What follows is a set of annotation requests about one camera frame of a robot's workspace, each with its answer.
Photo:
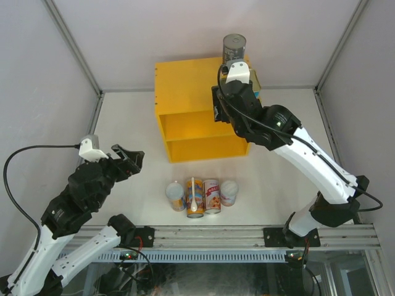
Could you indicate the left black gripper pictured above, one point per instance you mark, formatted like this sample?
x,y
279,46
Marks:
x,y
131,161

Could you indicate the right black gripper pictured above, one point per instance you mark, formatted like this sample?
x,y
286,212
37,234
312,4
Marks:
x,y
221,115

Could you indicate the gold rectangular tin blue label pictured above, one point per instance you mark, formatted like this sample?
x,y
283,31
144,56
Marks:
x,y
256,87

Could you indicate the black cylindrical can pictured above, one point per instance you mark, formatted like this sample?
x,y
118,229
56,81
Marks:
x,y
233,48

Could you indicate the white lidded pink can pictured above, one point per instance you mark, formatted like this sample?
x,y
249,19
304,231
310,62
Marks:
x,y
228,192

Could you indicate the red white labelled can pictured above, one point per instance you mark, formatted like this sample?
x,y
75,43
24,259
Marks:
x,y
212,196

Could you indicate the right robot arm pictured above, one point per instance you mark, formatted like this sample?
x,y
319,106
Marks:
x,y
278,130

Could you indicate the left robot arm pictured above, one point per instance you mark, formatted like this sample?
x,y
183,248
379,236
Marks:
x,y
41,272

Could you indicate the yellow wooden shelf cabinet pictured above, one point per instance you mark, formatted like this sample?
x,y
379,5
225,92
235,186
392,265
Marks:
x,y
184,111

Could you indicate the white lidded yellow can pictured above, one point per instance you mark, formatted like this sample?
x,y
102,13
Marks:
x,y
176,196

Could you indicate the orange can with spoon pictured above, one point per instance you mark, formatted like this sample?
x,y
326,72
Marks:
x,y
199,195

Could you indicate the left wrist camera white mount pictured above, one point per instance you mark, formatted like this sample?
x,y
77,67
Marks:
x,y
89,149

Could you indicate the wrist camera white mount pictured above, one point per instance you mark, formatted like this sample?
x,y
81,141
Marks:
x,y
89,149
237,70

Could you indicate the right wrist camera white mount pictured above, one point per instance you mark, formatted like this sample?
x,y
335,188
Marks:
x,y
237,70

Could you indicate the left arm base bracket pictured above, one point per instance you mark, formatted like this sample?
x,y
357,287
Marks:
x,y
139,238

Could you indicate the grey slotted cable duct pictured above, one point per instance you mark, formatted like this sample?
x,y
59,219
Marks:
x,y
192,256

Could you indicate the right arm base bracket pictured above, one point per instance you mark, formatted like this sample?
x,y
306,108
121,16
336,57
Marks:
x,y
276,237

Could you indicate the aluminium mounting rail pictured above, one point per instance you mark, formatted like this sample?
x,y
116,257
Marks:
x,y
350,236

